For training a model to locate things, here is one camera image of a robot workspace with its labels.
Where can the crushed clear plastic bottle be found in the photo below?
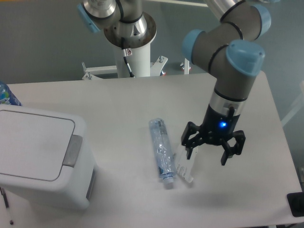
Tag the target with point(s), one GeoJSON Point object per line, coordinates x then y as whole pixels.
{"type": "Point", "coordinates": [162, 152]}

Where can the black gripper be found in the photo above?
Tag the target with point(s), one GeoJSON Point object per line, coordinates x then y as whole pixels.
{"type": "Point", "coordinates": [216, 129]}

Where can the black pen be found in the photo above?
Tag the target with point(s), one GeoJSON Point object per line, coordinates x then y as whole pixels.
{"type": "Point", "coordinates": [7, 206]}

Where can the black device at edge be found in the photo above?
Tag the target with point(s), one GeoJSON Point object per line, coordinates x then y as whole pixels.
{"type": "Point", "coordinates": [296, 203]}

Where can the white plastic wrapper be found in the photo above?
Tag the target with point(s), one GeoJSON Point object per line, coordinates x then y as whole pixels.
{"type": "Point", "coordinates": [182, 164]}

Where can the white trash can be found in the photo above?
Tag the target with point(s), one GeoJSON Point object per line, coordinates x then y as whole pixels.
{"type": "Point", "coordinates": [45, 157]}

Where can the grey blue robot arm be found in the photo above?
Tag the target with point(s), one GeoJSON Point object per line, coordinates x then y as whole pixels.
{"type": "Point", "coordinates": [228, 53]}

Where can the blue labelled bottle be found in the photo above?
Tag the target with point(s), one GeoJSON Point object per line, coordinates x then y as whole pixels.
{"type": "Point", "coordinates": [7, 97]}

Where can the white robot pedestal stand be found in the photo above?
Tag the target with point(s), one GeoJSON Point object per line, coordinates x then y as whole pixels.
{"type": "Point", "coordinates": [131, 44]}

